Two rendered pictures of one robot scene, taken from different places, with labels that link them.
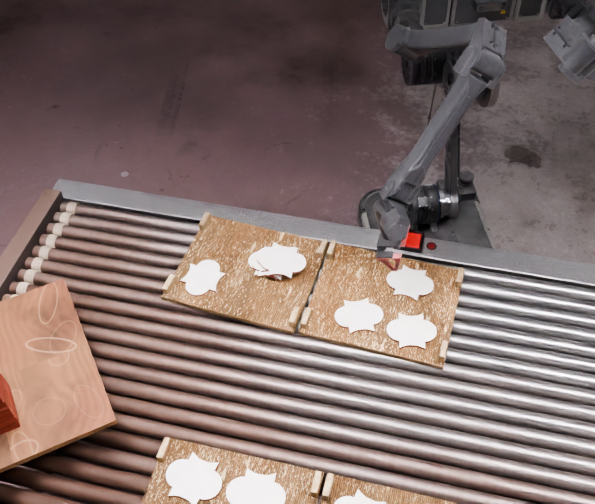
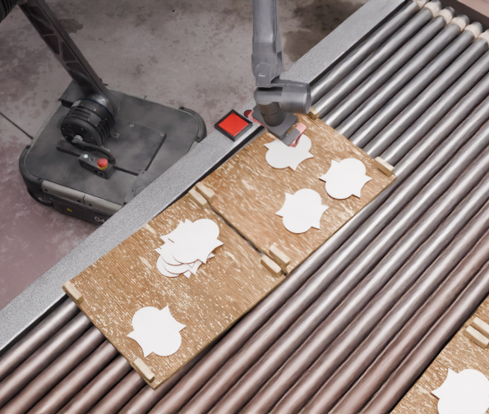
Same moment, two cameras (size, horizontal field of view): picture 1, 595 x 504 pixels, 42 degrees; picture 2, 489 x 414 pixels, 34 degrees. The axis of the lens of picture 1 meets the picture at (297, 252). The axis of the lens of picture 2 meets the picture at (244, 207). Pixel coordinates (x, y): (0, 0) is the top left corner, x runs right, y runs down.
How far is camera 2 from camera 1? 1.27 m
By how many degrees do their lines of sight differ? 37
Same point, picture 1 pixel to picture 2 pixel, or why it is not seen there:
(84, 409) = not seen: outside the picture
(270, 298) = (228, 278)
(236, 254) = (145, 282)
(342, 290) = (260, 209)
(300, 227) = (145, 207)
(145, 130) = not seen: outside the picture
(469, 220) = (124, 104)
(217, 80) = not seen: outside the picture
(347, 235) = (186, 172)
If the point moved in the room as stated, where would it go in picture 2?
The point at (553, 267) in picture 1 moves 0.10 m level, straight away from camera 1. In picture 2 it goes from (333, 44) to (312, 25)
